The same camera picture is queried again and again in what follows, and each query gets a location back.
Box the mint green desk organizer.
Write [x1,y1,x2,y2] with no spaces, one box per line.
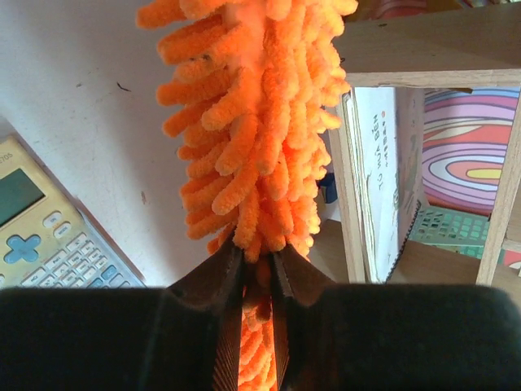
[409,206,489,259]

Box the yellow calculator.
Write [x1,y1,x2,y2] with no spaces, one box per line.
[1,136,143,288]

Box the wooden bookshelf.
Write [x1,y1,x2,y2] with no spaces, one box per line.
[330,3,520,289]

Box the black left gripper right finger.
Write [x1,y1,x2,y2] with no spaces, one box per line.
[270,247,520,390]

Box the white spiral notebook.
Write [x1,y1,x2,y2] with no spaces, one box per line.
[342,87,425,283]

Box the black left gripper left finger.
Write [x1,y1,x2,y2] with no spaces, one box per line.
[1,241,244,390]

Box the orange microfiber duster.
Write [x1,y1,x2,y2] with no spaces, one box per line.
[136,1,357,390]

